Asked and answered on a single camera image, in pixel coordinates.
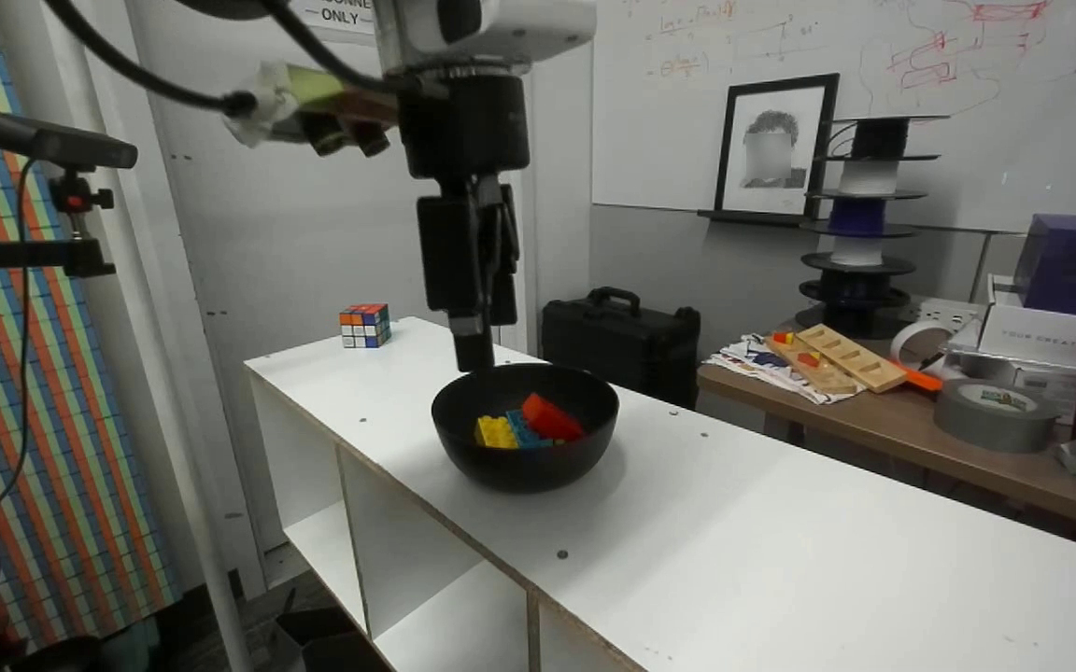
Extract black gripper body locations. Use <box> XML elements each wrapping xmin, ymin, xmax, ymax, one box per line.
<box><xmin>402</xmin><ymin>71</ymin><xmax>536</xmax><ymax>193</ymax></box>

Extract orange toy brick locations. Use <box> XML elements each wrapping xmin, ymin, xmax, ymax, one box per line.
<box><xmin>521</xmin><ymin>393</ymin><xmax>590</xmax><ymax>449</ymax></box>

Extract yellow toy brick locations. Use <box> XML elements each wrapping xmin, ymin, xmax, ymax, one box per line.
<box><xmin>475</xmin><ymin>409</ymin><xmax>524</xmax><ymax>452</ymax></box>

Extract black bowl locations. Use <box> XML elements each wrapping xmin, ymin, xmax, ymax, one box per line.
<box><xmin>429</xmin><ymin>362</ymin><xmax>626</xmax><ymax>496</ymax></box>

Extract Rubik's cube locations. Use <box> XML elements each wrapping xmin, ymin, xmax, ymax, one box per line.
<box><xmin>337</xmin><ymin>298</ymin><xmax>397</xmax><ymax>351</ymax></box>

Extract black hard carrying case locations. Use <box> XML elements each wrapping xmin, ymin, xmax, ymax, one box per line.
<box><xmin>540</xmin><ymin>282</ymin><xmax>704</xmax><ymax>409</ymax></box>

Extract black framed portrait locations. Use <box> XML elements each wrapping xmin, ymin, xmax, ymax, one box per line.
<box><xmin>710</xmin><ymin>71</ymin><xmax>844</xmax><ymax>230</ymax></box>

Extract white board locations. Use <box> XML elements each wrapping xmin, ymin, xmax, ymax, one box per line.
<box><xmin>243</xmin><ymin>312</ymin><xmax>1076</xmax><ymax>672</ymax></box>

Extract orange yellow game box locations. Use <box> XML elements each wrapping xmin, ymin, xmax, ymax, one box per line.
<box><xmin>766</xmin><ymin>321</ymin><xmax>912</xmax><ymax>396</ymax></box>

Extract stacked filament spool tower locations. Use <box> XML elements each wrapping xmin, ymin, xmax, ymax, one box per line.
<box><xmin>796</xmin><ymin>113</ymin><xmax>956</xmax><ymax>342</ymax></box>

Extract white tape roll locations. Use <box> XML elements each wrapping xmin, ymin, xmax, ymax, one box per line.
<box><xmin>891</xmin><ymin>317</ymin><xmax>956</xmax><ymax>369</ymax></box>

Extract wooden desk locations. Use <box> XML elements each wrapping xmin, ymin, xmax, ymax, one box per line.
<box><xmin>696</xmin><ymin>351</ymin><xmax>1076</xmax><ymax>544</ymax></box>

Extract colourful striped panel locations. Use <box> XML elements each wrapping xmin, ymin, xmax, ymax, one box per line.
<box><xmin>0</xmin><ymin>0</ymin><xmax>182</xmax><ymax>654</ymax></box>

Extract white cardboard box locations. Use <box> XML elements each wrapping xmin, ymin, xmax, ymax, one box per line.
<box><xmin>976</xmin><ymin>293</ymin><xmax>1076</xmax><ymax>379</ymax></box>

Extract yellow translucent camera mount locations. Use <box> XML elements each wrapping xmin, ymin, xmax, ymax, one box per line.
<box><xmin>251</xmin><ymin>61</ymin><xmax>402</xmax><ymax>159</ymax></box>

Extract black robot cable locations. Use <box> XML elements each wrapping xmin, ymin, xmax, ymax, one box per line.
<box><xmin>44</xmin><ymin>0</ymin><xmax>392</xmax><ymax>118</ymax></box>

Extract black camera on stand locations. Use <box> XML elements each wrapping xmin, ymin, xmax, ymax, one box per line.
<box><xmin>0</xmin><ymin>109</ymin><xmax>141</xmax><ymax>215</ymax></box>

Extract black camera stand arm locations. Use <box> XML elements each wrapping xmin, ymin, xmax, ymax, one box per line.
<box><xmin>0</xmin><ymin>236</ymin><xmax>121</xmax><ymax>281</ymax></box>

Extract grey duct tape roll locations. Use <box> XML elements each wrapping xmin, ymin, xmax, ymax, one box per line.
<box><xmin>930</xmin><ymin>376</ymin><xmax>1063</xmax><ymax>455</ymax></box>

